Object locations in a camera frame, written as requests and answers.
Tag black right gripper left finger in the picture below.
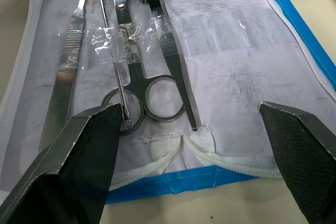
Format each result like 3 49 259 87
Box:
0 102 124 224

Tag silver scalpel handle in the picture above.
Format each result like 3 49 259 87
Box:
38 0 89 154

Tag silver tweezers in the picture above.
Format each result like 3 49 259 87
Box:
143 0 202 132

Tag blue surgical instrument pack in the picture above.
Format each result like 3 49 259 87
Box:
0 0 336 205

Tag silver surgical scissors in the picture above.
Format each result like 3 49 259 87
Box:
101 0 186 137

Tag clear adhesive tape strip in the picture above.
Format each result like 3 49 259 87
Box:
56 21 180 65

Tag thin silver probe needle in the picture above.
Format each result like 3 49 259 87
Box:
97 0 133 131

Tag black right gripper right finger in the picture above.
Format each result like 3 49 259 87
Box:
258 100 336 224

